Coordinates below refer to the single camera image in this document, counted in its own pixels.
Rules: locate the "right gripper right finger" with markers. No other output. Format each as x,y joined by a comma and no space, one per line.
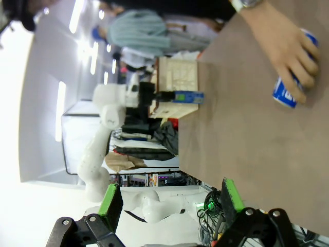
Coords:
231,198

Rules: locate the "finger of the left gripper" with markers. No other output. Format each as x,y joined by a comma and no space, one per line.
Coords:
167,97

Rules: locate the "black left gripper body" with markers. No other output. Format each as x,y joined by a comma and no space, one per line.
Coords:
146,95

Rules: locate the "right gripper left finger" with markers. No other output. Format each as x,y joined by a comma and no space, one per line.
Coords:
109,205

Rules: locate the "blue Pocari Sweat can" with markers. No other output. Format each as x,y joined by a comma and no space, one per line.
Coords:
194,97
284,94

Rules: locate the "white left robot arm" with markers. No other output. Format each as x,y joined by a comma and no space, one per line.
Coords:
95,154

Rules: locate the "cream plastic shopping basket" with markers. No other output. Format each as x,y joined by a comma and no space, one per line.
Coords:
180,74

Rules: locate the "person left hand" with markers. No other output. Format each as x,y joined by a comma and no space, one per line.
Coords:
280,46

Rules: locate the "dark clothes pile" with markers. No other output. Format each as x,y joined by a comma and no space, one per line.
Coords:
164,139

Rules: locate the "brown paper bag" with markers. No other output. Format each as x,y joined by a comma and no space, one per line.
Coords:
120,162

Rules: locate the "person in teal striped shirt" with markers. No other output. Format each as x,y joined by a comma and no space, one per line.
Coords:
138,33

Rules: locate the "ceiling light strip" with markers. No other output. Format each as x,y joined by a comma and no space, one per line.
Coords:
94,57
60,110
75,15

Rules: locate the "person black sweater torso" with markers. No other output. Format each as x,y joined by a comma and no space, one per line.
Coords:
195,7

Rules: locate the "white wristwatch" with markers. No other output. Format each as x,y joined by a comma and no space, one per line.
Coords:
237,5

